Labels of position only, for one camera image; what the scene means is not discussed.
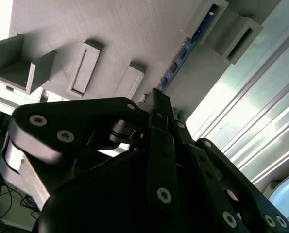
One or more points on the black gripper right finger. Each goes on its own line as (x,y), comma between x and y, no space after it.
(207,174)

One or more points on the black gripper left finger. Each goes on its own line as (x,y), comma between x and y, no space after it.
(49,126)

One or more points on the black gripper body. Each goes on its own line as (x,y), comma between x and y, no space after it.
(98,206)

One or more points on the blue RAM stick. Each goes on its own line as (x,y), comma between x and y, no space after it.
(179,59)

